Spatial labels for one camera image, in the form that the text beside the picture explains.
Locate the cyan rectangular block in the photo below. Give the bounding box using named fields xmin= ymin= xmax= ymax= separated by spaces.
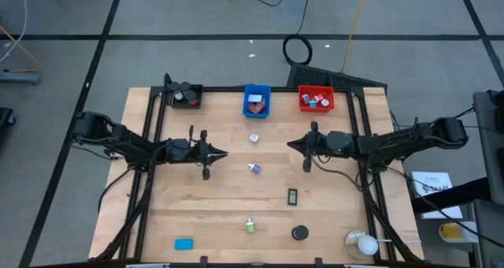
xmin=174 ymin=238 xmax=195 ymax=251

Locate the white sand hourglass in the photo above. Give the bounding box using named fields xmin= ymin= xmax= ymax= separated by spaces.
xmin=169 ymin=81 xmax=185 ymax=102

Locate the white floor cable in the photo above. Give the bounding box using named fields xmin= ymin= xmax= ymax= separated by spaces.
xmin=0 ymin=0 xmax=29 ymax=64

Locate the white printed booklet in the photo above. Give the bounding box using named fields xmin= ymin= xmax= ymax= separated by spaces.
xmin=410 ymin=171 xmax=465 ymax=221

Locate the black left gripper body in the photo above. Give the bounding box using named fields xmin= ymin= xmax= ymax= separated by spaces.
xmin=189 ymin=129 xmax=213 ymax=181

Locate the black shallow tray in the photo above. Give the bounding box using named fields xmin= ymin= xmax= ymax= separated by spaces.
xmin=169 ymin=83 xmax=204 ymax=110

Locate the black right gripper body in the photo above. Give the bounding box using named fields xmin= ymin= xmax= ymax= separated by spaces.
xmin=302 ymin=121 xmax=330 ymax=173

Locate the black metal table frame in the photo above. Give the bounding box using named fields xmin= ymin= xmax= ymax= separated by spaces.
xmin=94 ymin=73 xmax=424 ymax=263

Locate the yellow cable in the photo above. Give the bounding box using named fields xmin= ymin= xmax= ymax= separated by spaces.
xmin=340 ymin=0 xmax=372 ymax=74

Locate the black floor mat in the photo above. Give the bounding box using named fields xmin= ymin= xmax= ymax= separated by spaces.
xmin=286 ymin=61 xmax=389 ymax=92

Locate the orange floor cable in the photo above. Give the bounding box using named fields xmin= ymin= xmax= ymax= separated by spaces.
xmin=0 ymin=23 xmax=41 ymax=73

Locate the thin white stick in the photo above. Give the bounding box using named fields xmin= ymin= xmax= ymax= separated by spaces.
xmin=376 ymin=238 xmax=422 ymax=245

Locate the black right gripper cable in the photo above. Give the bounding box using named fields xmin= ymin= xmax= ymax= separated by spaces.
xmin=310 ymin=153 xmax=365 ymax=192

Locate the white ball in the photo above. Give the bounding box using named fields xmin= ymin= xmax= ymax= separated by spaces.
xmin=357 ymin=235 xmax=380 ymax=257

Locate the grey floor stand base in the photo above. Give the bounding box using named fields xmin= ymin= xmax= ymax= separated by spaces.
xmin=0 ymin=69 xmax=43 ymax=86

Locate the black floor object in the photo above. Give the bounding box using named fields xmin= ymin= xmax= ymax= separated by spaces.
xmin=0 ymin=106 xmax=17 ymax=129

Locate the black capped hourglass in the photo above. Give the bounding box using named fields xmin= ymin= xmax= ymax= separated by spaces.
xmin=291 ymin=225 xmax=309 ymax=241

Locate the grey box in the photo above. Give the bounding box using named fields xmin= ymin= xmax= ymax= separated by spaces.
xmin=470 ymin=199 xmax=504 ymax=268

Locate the red plastic basket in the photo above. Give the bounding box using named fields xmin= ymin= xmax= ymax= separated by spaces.
xmin=298 ymin=84 xmax=335 ymax=114

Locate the blue plastic basket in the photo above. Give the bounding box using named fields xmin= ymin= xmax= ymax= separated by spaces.
xmin=242 ymin=83 xmax=272 ymax=120

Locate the black coiled cable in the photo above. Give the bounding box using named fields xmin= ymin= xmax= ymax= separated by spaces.
xmin=282 ymin=0 xmax=314 ymax=66

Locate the black bar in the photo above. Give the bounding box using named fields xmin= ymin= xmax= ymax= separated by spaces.
xmin=411 ymin=177 xmax=493 ymax=216

